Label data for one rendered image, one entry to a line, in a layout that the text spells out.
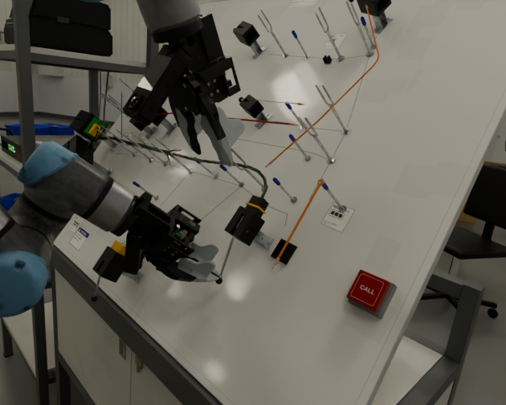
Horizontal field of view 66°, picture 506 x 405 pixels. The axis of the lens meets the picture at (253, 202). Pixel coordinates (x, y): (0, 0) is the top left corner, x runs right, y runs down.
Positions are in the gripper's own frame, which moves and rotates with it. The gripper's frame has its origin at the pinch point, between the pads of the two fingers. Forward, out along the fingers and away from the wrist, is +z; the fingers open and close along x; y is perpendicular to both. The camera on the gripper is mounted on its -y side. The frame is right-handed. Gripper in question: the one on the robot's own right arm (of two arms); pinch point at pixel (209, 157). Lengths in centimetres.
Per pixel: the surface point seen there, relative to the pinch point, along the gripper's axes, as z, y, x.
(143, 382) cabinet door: 54, -28, 19
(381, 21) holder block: -2, 57, 4
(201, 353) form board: 33.4, -17.1, -2.0
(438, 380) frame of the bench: 64, 19, -30
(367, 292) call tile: 19.8, 3.8, -25.5
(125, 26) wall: 140, 491, 1103
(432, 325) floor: 218, 129, 22
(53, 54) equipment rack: -8, 11, 96
